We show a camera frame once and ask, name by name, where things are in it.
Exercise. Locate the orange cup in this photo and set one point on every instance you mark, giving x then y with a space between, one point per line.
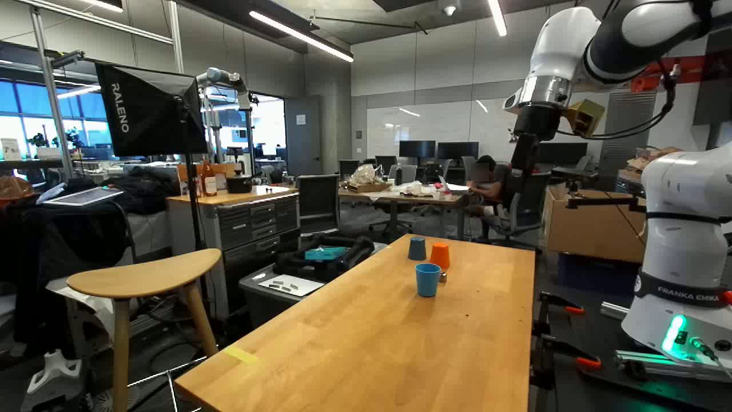
439 254

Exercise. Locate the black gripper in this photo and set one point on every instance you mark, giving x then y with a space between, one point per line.
530 126

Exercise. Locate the seated person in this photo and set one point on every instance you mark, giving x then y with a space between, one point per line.
486 189

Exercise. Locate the black softbox light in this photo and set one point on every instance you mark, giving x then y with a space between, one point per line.
151 113

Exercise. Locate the dark blue-grey cup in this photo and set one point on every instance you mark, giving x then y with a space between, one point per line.
417 248

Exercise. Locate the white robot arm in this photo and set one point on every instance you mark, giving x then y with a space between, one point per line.
680 304

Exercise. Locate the cardboard box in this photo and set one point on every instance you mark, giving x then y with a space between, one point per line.
592 223

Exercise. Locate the light blue cup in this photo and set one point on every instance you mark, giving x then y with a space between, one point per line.
428 279

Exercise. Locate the orange-handled clamp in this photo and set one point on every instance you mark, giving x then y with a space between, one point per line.
556 301
543 371

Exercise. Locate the grey drawer cabinet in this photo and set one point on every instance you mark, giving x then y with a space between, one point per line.
247 226

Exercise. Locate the teal case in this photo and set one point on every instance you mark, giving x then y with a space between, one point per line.
325 252

